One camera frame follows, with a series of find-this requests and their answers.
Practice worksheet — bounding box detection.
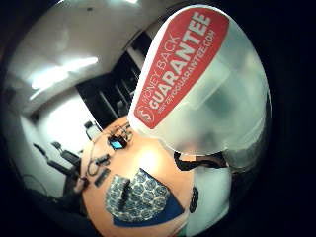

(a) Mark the black device with blue screen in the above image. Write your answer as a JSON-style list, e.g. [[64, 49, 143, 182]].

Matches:
[[108, 135, 128, 151]]

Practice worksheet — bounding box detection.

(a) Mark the white bottle with black cap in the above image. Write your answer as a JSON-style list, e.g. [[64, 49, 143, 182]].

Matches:
[[83, 119, 102, 141]]

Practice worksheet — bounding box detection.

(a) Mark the flat black rectangular device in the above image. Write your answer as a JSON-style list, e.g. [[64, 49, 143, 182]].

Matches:
[[94, 168, 112, 189]]

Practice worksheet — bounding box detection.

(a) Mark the black oval clip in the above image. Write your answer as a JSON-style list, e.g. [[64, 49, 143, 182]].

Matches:
[[189, 186, 199, 214]]

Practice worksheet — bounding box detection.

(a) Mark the dark glass partition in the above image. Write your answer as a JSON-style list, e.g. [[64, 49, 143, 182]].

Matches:
[[75, 31, 154, 130]]

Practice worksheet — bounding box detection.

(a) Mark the long ceiling light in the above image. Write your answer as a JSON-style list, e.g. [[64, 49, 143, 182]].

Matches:
[[29, 55, 100, 92]]

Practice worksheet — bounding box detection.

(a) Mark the black office chair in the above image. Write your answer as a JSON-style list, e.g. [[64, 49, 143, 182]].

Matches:
[[32, 140, 82, 181]]

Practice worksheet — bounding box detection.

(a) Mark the white translucent container red label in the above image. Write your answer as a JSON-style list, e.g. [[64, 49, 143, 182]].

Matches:
[[127, 3, 273, 172]]

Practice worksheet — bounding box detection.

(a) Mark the black neck strap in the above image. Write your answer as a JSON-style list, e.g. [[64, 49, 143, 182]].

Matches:
[[173, 151, 229, 172]]

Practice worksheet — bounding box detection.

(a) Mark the small black device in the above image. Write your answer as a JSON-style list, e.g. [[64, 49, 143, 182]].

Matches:
[[95, 153, 112, 166]]

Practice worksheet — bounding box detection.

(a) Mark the blue white patterned box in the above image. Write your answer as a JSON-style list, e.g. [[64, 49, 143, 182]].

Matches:
[[105, 174, 133, 215]]

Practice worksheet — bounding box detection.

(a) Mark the the person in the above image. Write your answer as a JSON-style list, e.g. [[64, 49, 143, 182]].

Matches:
[[172, 131, 239, 237]]

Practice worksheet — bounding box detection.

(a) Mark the blue patterned cloth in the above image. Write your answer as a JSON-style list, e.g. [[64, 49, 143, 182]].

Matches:
[[105, 167, 186, 228]]

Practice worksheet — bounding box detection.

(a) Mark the thin black cable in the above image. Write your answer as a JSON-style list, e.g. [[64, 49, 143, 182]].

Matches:
[[85, 130, 102, 178]]

